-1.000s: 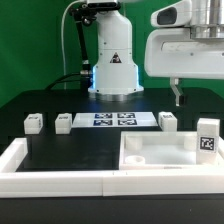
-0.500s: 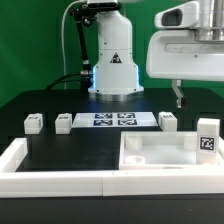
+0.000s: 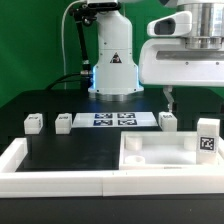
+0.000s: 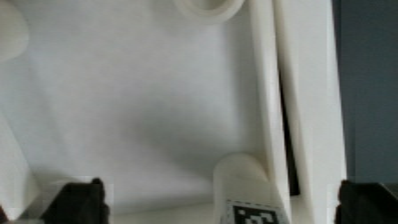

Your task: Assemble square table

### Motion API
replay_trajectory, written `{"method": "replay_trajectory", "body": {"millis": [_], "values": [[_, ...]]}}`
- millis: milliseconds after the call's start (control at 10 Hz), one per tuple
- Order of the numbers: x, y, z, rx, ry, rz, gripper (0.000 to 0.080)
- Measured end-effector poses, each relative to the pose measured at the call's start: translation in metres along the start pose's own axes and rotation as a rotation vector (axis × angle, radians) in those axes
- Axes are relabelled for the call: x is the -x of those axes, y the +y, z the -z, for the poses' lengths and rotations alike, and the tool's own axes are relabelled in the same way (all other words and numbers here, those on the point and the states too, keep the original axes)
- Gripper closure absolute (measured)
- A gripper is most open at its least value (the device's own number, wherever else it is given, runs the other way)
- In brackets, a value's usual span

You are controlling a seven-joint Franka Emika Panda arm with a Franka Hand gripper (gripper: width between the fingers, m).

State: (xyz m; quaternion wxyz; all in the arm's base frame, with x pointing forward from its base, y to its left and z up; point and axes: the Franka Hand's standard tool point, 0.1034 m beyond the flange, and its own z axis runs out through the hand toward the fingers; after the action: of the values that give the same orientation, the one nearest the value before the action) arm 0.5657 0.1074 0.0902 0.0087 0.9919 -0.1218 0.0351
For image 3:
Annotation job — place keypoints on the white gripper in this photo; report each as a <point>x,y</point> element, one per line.
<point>166,61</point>

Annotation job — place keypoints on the white square tabletop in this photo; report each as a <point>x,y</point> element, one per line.
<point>158,150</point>

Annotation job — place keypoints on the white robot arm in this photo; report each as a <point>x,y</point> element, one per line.
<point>116,76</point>

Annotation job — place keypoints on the white sheet with fiducial markers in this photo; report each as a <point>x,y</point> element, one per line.
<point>114,119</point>

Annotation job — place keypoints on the white U-shaped obstacle fence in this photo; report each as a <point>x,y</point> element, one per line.
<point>17,184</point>

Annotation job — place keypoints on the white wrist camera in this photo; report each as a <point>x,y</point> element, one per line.
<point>178,24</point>

